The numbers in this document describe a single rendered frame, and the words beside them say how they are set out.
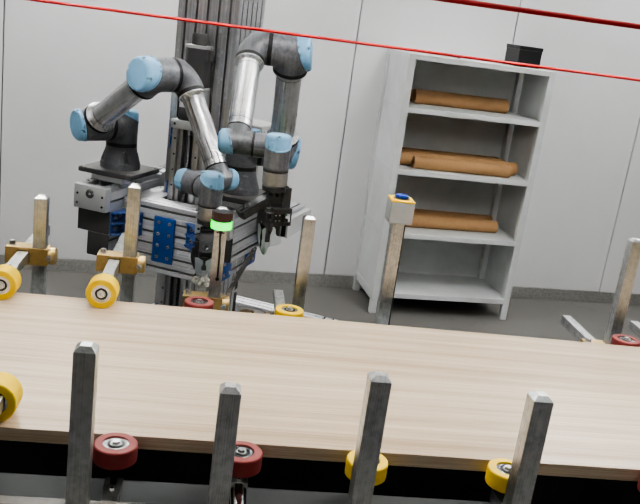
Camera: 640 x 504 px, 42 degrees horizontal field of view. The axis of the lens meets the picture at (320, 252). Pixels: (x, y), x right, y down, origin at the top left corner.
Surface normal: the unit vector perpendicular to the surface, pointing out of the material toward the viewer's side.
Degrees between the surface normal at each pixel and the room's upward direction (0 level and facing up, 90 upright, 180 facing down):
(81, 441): 90
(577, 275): 90
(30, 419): 0
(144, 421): 0
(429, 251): 90
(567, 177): 90
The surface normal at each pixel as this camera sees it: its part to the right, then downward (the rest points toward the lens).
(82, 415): 0.10, 0.29
